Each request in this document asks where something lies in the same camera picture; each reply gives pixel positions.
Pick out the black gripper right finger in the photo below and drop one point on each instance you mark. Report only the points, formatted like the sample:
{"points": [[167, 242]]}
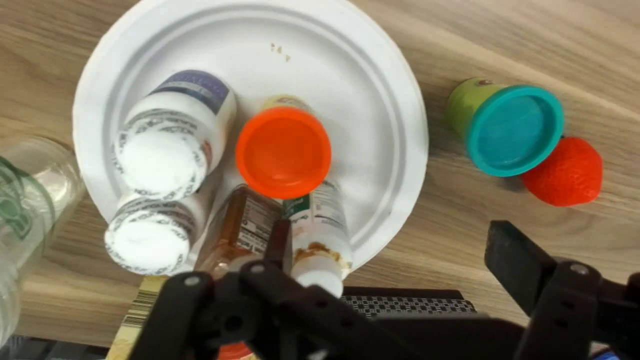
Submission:
{"points": [[572, 312]]}

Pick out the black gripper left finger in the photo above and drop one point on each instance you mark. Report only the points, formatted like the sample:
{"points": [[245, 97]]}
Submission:
{"points": [[221, 312]]}

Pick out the white pill bottle blue label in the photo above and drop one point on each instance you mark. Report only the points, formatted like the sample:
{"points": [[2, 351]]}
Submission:
{"points": [[150, 236], [167, 147]]}

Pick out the white pill bottle green label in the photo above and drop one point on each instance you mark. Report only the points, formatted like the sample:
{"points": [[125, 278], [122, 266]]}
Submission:
{"points": [[322, 251]]}

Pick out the small red round object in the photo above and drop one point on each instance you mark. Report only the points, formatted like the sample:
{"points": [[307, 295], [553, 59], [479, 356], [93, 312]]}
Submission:
{"points": [[567, 172]]}

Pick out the white paper plate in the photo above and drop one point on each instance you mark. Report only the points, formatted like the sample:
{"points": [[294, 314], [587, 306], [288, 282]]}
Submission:
{"points": [[267, 40]]}

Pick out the grey patterned box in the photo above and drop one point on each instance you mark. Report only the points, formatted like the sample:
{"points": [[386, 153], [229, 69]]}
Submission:
{"points": [[413, 302]]}

